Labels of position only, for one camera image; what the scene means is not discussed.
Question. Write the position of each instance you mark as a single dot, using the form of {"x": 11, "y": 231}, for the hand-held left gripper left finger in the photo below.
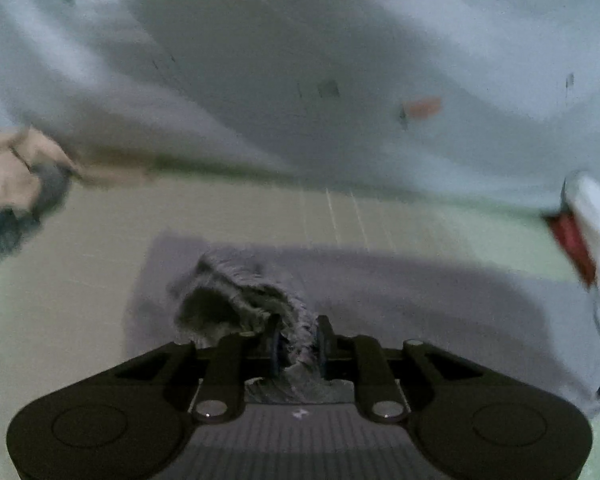
{"x": 275, "y": 347}

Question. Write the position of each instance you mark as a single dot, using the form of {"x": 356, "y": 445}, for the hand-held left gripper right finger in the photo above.
{"x": 324, "y": 345}

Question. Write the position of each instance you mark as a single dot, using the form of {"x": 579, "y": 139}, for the grey garment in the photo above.
{"x": 404, "y": 290}

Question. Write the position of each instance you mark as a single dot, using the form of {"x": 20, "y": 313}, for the green checked bed sheet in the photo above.
{"x": 80, "y": 260}

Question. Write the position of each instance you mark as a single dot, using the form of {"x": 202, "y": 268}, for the pale blue carrot print duvet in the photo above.
{"x": 280, "y": 60}

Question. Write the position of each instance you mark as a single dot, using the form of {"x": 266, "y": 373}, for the blue jeans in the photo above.
{"x": 0, "y": 235}

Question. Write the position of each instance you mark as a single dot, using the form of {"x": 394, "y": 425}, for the beige garment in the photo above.
{"x": 10, "y": 170}

